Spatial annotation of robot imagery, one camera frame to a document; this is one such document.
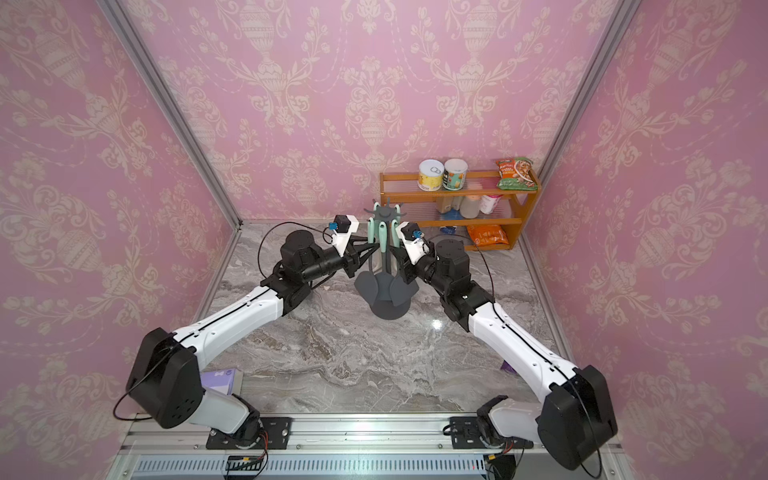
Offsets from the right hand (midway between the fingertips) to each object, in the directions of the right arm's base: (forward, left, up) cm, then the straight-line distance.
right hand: (396, 243), depth 74 cm
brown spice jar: (+26, -18, -11) cm, 33 cm away
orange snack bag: (+26, -36, -27) cm, 52 cm away
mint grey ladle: (-2, -1, -19) cm, 19 cm away
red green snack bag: (+24, -38, +1) cm, 45 cm away
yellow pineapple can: (+23, -11, +3) cm, 25 cm away
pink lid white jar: (+25, -26, -12) cm, 38 cm away
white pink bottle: (+25, -32, -10) cm, 42 cm away
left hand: (0, +5, 0) cm, 5 cm away
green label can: (+23, -18, +3) cm, 29 cm away
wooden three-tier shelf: (+25, -35, -16) cm, 46 cm away
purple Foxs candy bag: (-21, -30, -31) cm, 48 cm away
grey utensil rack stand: (-5, +4, -22) cm, 23 cm away
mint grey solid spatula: (-2, +9, -14) cm, 17 cm away
